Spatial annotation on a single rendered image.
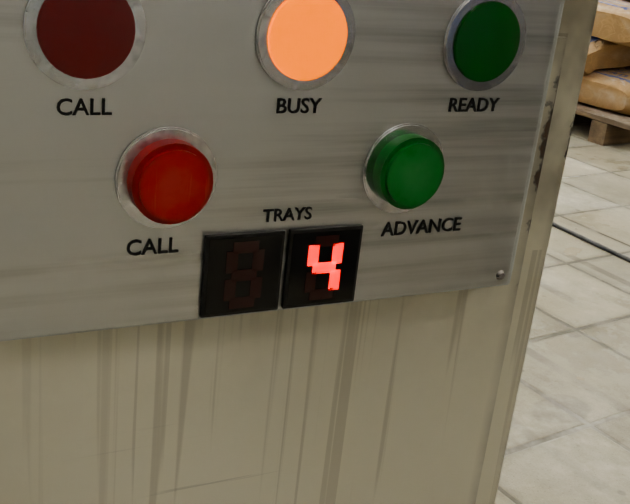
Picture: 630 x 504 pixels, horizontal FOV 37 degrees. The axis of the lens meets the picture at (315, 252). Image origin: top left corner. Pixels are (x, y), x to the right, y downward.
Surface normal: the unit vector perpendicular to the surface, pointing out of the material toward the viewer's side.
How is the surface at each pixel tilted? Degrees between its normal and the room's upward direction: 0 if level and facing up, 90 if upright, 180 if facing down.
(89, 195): 90
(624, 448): 0
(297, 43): 90
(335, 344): 90
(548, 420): 0
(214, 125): 90
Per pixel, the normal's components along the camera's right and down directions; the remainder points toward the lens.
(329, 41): 0.44, 0.36
